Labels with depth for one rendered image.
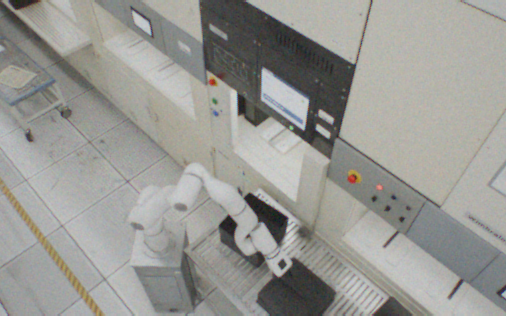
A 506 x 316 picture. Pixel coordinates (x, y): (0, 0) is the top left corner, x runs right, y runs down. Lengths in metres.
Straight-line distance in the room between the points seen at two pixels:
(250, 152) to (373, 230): 0.87
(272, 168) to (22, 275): 1.99
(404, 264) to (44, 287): 2.42
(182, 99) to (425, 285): 1.91
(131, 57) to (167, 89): 0.47
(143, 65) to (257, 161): 1.25
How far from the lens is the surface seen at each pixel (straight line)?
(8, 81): 4.24
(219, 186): 1.76
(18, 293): 3.52
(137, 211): 2.08
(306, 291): 2.23
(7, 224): 3.85
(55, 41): 3.90
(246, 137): 2.73
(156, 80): 3.21
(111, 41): 3.66
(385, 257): 2.39
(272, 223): 2.49
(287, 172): 2.57
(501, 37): 1.31
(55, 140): 4.23
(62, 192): 3.84
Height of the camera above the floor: 2.93
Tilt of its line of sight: 52 degrees down
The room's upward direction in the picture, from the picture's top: 2 degrees clockwise
